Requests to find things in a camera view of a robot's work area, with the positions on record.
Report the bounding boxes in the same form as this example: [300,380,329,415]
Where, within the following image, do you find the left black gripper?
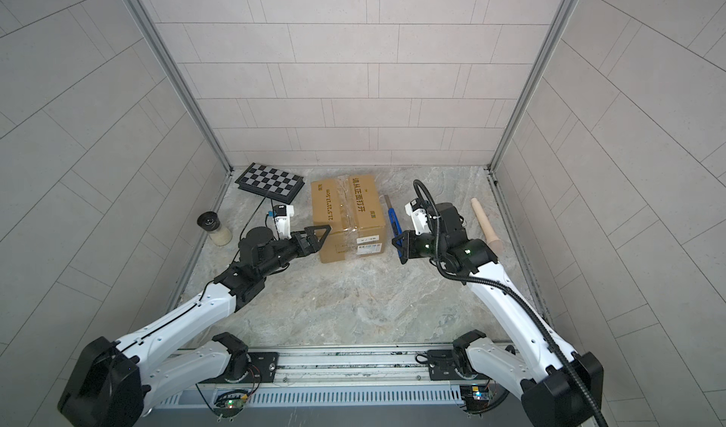
[255,228,332,281]

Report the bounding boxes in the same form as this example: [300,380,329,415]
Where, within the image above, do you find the blue utility knife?
[384,194,403,238]

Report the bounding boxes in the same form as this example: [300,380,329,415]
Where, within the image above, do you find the brown cardboard express box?
[311,175,387,264]

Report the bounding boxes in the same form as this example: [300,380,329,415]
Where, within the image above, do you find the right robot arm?
[392,198,607,426]

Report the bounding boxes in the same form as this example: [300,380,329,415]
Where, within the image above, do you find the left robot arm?
[58,225,331,426]

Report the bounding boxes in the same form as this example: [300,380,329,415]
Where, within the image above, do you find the black white chessboard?
[236,162,304,205]

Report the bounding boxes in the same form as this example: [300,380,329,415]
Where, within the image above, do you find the glass jar black lid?
[197,211,233,247]

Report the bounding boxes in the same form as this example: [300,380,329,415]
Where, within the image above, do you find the wooden rolling pin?
[470,198,504,256]

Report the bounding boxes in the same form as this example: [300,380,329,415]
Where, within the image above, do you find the right green circuit board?
[459,385,493,415]

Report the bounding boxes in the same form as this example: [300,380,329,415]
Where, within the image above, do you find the green circuit board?
[459,385,493,415]
[213,389,251,419]

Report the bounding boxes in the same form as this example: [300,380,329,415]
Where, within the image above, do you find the left green circuit board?
[213,389,251,419]

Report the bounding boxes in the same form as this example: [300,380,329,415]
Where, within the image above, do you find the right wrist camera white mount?
[405,198,431,235]

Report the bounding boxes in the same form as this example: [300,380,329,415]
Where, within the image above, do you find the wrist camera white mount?
[270,204,295,239]
[405,198,431,235]

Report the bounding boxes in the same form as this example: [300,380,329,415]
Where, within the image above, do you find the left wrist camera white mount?
[270,204,295,239]

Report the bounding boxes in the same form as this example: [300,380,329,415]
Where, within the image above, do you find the black corrugated cable conduit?
[412,178,611,427]

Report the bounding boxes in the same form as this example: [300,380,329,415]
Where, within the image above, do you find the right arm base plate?
[415,349,489,381]

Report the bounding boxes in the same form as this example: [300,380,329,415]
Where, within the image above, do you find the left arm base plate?
[202,351,280,385]

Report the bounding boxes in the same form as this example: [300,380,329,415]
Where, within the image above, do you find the aluminium front rail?
[93,344,605,427]

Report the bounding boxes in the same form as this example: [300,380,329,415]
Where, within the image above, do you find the left corner aluminium post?
[122,0,234,175]

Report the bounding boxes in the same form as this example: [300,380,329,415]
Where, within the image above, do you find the corner aluminium post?
[122,0,234,175]
[488,0,579,174]

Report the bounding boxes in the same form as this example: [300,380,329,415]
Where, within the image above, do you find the right corner aluminium post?
[488,0,579,174]

